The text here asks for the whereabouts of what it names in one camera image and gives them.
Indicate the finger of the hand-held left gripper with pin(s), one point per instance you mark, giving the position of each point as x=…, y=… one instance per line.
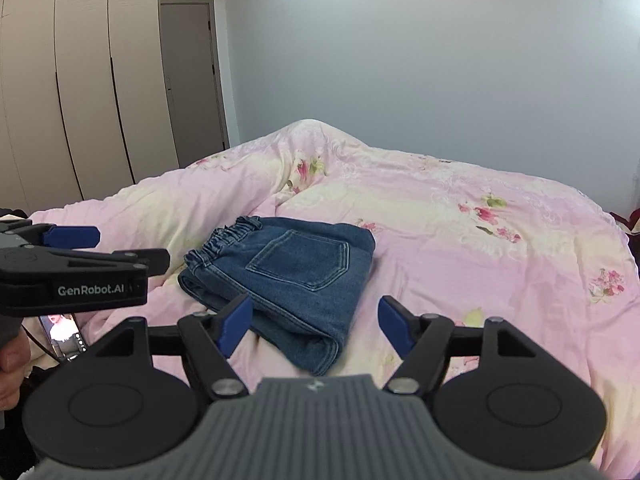
x=145, y=260
x=75, y=237

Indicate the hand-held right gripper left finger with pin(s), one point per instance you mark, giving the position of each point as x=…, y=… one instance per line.
x=235, y=327

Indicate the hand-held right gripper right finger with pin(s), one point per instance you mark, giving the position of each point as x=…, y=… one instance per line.
x=395, y=327

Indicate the blue denim pants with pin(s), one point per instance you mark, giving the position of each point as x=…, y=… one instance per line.
x=295, y=270

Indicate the person's left hand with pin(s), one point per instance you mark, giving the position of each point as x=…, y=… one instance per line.
x=10, y=365

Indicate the black smartphone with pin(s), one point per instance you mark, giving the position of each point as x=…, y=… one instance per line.
x=62, y=337

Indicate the pink floral duvet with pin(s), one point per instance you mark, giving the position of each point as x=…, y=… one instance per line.
x=450, y=240

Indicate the beige wardrobe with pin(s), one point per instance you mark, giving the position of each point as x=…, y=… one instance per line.
x=75, y=85

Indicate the grey door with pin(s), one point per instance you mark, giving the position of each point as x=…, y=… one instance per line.
x=192, y=85

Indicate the red cloth item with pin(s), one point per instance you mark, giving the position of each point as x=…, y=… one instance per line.
x=629, y=222

